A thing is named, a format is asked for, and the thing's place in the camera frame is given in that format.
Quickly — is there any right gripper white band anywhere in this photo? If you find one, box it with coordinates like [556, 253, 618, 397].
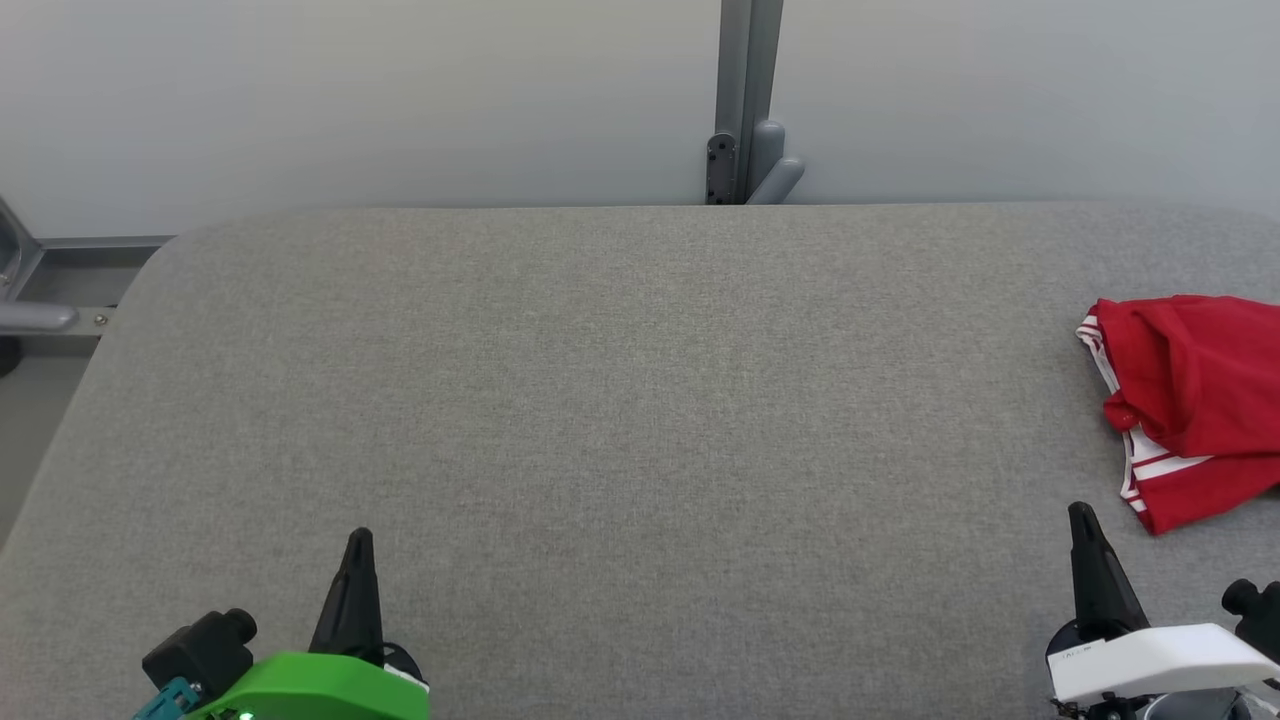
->
[1045, 502, 1280, 720]

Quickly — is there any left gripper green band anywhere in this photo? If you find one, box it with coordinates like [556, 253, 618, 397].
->
[185, 528, 431, 720]

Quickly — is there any red Bulls 23 jersey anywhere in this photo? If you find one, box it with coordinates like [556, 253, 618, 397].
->
[1076, 295, 1280, 536]

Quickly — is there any grey metal tube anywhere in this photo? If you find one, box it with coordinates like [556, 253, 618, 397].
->
[0, 303, 79, 334]

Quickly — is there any left cable with teal connector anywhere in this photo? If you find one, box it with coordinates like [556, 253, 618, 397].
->
[132, 678, 201, 720]

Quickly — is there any grey metal wall rail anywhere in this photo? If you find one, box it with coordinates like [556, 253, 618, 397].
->
[0, 195, 176, 361]

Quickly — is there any grey wall bracket post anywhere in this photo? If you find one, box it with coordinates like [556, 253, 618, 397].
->
[745, 120, 806, 205]

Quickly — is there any dark grey hinge bracket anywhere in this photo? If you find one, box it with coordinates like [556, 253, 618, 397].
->
[706, 133, 739, 205]

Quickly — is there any grey metal post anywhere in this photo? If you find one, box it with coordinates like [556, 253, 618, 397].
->
[718, 0, 784, 204]

